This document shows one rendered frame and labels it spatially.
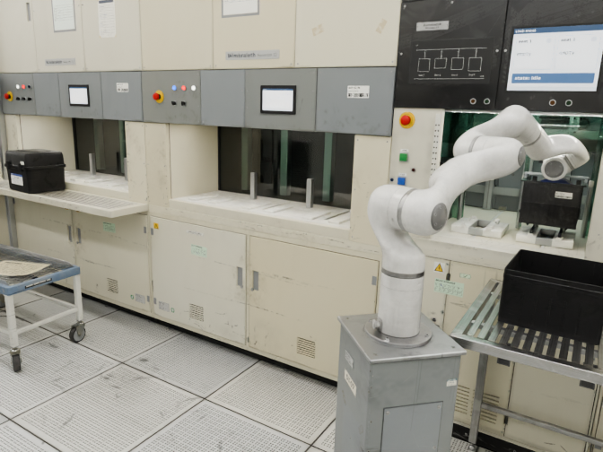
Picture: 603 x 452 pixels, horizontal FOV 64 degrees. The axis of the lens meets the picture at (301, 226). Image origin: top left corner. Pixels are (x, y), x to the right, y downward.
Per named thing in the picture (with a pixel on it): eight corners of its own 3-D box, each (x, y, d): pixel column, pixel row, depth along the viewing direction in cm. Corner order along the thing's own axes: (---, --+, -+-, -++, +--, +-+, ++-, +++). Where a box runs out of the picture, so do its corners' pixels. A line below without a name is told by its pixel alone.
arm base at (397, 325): (380, 351, 130) (384, 285, 125) (355, 320, 148) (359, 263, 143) (443, 344, 134) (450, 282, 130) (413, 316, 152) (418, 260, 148)
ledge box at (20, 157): (4, 189, 321) (-1, 149, 315) (46, 185, 344) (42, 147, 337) (27, 195, 305) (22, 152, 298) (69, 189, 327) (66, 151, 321)
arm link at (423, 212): (383, 234, 136) (431, 248, 123) (375, 196, 131) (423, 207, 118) (485, 161, 159) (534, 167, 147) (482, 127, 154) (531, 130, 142)
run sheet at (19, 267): (-28, 272, 264) (-28, 270, 263) (4, 260, 286) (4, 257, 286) (23, 277, 258) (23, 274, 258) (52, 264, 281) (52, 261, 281)
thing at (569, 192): (512, 230, 204) (522, 155, 197) (519, 221, 221) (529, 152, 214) (579, 239, 192) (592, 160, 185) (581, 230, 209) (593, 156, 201)
